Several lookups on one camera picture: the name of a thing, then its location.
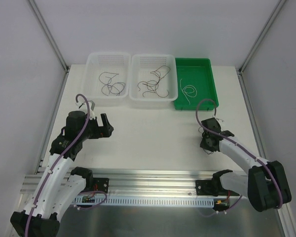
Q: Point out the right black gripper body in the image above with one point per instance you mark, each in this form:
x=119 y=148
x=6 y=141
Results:
x=210 y=142

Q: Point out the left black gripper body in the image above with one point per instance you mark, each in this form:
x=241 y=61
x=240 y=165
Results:
x=100 y=127

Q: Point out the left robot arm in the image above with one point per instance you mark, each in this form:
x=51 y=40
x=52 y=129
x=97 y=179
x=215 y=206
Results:
x=42 y=215

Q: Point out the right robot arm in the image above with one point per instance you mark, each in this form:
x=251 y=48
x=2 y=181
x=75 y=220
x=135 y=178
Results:
x=265 y=184

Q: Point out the left white mesh basket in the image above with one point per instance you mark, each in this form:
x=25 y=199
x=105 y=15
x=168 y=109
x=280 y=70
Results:
x=106 y=77

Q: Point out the white mesh basket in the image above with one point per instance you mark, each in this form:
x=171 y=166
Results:
x=106 y=77
x=153 y=84

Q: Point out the green plastic tray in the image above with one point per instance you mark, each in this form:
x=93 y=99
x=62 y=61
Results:
x=195 y=83

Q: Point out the middle white mesh basket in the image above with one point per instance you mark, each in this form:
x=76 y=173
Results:
x=153 y=84

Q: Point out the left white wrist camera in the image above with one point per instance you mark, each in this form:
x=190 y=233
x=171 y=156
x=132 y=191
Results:
x=87 y=108

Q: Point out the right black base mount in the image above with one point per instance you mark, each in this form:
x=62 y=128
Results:
x=205 y=188

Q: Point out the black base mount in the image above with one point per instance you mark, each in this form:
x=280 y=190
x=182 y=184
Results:
x=101 y=184
x=205 y=188

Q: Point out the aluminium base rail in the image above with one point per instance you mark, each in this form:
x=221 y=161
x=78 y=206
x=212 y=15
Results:
x=152 y=183

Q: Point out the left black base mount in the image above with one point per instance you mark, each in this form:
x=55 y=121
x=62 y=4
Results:
x=101 y=184

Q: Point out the white slotted cable duct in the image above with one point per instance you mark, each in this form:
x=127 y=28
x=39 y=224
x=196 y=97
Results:
x=147 y=201

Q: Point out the left aluminium frame post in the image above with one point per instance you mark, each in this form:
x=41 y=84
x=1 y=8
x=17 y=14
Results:
x=43 y=25

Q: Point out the aluminium frame post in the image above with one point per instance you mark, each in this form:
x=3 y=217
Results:
x=264 y=31
x=43 y=25

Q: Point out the right aluminium frame post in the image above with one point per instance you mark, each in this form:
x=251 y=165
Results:
x=264 y=31

